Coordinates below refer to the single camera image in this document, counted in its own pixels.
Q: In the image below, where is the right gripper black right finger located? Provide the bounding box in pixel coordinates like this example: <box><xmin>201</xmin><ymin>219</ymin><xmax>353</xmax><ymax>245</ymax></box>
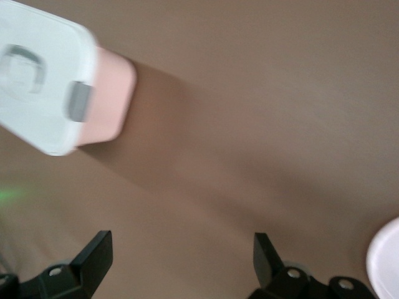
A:
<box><xmin>249</xmin><ymin>232</ymin><xmax>380</xmax><ymax>299</ymax></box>

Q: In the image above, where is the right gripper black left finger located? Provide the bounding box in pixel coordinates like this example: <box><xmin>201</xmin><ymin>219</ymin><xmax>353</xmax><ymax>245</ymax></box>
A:
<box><xmin>0</xmin><ymin>230</ymin><xmax>113</xmax><ymax>299</ymax></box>

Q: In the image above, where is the white lidded pink box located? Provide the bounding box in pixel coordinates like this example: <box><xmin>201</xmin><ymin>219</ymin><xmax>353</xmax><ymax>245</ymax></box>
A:
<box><xmin>0</xmin><ymin>0</ymin><xmax>138</xmax><ymax>157</ymax></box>

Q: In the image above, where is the white round bowl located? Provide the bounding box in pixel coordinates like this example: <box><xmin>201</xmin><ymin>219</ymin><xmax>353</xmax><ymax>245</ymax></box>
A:
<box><xmin>366</xmin><ymin>216</ymin><xmax>399</xmax><ymax>299</ymax></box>

